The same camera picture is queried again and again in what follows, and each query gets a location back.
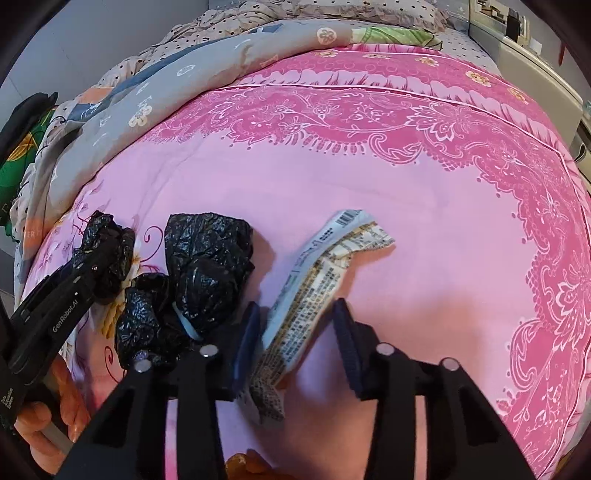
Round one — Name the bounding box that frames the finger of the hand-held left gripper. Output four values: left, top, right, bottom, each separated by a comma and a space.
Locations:
69, 233, 124, 301

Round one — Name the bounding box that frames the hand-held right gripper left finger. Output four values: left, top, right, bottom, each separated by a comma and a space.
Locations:
55, 302, 262, 480

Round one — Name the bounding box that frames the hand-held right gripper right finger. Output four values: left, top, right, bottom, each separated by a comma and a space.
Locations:
332, 298, 536, 480

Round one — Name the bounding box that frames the small black plastic bag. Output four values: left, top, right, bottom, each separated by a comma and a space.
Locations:
74, 211, 137, 305

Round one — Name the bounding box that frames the white printed snack wrapper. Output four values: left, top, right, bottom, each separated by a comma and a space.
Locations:
247, 209, 397, 424

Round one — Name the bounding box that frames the person's left hand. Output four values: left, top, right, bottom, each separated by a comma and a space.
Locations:
14, 357, 93, 476

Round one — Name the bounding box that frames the large black plastic bag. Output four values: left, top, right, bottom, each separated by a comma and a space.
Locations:
115, 212, 256, 370

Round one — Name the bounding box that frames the green floral cloth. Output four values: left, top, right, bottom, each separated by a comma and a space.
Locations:
0, 104, 56, 227

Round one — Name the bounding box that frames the black cloth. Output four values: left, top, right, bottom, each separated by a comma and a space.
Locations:
0, 92, 58, 153

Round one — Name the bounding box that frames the grey floral quilt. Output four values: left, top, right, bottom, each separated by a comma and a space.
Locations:
11, 0, 444, 250

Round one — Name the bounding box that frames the white bedside cabinet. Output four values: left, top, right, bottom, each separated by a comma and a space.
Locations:
468, 0, 585, 125

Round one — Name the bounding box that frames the polka dot pillow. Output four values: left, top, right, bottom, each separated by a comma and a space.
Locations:
295, 0, 446, 33

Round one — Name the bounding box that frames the printed cardboard box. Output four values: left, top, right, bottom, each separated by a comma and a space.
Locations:
471, 0, 529, 44

